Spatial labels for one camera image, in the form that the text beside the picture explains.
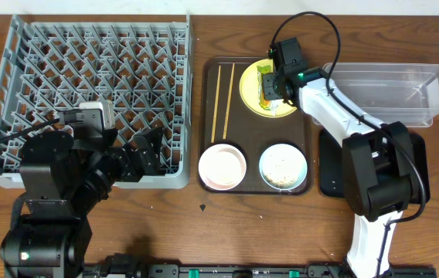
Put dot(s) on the light blue bowl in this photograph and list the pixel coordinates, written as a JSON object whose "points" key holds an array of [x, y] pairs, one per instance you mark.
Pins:
{"points": [[283, 167]]}

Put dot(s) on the dark brown serving tray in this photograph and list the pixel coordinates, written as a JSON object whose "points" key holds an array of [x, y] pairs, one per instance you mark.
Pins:
{"points": [[252, 134]]}

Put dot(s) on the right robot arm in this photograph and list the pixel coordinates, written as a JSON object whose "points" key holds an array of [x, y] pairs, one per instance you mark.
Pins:
{"points": [[381, 182]]}

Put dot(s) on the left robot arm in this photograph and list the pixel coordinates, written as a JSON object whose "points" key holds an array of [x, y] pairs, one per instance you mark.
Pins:
{"points": [[65, 176]]}

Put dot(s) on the black waste tray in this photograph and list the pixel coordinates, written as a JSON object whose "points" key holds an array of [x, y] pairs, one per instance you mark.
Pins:
{"points": [[330, 164]]}

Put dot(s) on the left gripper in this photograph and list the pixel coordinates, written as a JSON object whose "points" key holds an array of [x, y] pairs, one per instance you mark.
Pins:
{"points": [[130, 163]]}

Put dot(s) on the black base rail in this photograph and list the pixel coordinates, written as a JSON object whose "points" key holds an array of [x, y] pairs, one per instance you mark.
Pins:
{"points": [[127, 266]]}

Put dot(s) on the yellow plate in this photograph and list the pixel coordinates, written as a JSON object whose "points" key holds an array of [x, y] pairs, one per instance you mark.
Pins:
{"points": [[249, 92]]}

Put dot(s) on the green orange snack wrapper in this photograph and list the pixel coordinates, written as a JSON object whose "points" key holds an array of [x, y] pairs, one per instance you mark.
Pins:
{"points": [[261, 72]]}

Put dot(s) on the clear plastic waste bin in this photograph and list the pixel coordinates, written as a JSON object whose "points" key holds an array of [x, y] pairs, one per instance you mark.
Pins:
{"points": [[405, 92]]}

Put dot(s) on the pink bowl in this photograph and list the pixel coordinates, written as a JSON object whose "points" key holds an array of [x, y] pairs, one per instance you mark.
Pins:
{"points": [[222, 167]]}

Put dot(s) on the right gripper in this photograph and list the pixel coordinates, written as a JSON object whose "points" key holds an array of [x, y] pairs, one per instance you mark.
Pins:
{"points": [[265, 84]]}

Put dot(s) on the grey dishwasher rack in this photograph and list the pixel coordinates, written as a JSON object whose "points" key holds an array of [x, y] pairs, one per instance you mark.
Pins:
{"points": [[144, 68]]}

